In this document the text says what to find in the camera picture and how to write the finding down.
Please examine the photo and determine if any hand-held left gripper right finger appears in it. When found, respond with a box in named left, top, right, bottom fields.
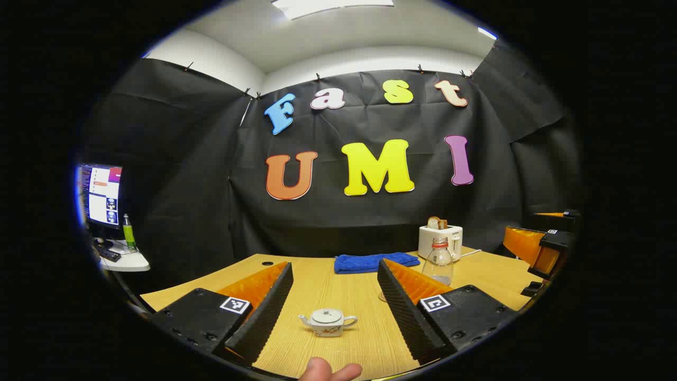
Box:
left=377, top=258, right=518, bottom=366

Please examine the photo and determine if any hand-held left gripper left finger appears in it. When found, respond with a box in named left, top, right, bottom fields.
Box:
left=151, top=261, right=295, bottom=367

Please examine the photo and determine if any clear plastic water bottle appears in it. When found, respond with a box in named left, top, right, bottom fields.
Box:
left=422, top=237, right=454, bottom=287

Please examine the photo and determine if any white ceramic teacup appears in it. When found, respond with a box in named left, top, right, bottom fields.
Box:
left=298, top=309, right=359, bottom=338

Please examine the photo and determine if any green bottle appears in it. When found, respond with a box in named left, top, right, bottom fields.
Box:
left=123, top=213, right=137, bottom=251

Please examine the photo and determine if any blue towel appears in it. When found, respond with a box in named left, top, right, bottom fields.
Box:
left=334, top=252, right=421, bottom=275

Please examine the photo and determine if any white toaster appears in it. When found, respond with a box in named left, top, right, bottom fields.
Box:
left=418, top=225, right=463, bottom=261

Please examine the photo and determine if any black backdrop cloth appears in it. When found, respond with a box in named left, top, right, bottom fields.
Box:
left=79, top=40, right=582, bottom=297

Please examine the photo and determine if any white side table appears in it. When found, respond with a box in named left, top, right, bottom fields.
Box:
left=98, top=239, right=151, bottom=273

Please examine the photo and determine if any black keyboard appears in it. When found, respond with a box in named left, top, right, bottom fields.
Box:
left=94, top=244, right=122, bottom=263

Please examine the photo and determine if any computer monitor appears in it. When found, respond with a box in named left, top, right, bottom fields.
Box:
left=78, top=163, right=123, bottom=229

